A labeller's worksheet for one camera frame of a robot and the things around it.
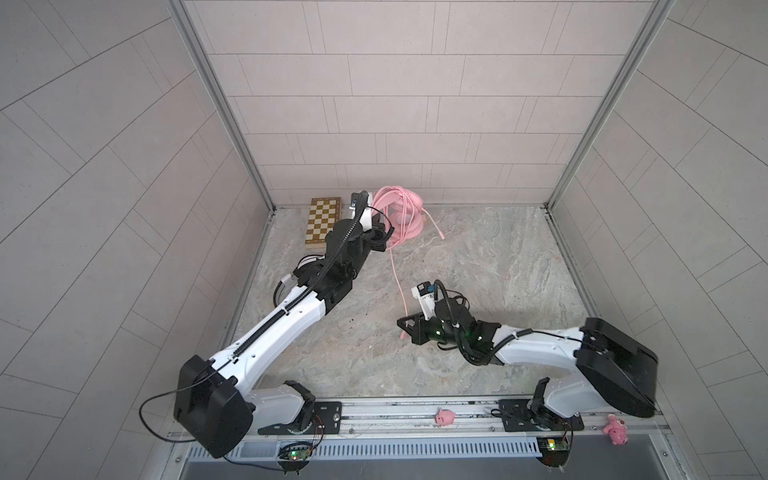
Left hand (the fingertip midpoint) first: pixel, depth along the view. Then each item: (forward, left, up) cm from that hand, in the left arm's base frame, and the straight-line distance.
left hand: (384, 209), depth 72 cm
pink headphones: (+4, -2, -5) cm, 7 cm away
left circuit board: (-47, +19, -28) cm, 57 cm away
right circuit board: (-46, -40, -32) cm, 69 cm away
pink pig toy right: (-42, -54, -29) cm, 74 cm away
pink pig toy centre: (-40, -15, -29) cm, 51 cm away
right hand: (-21, -3, -24) cm, 31 cm away
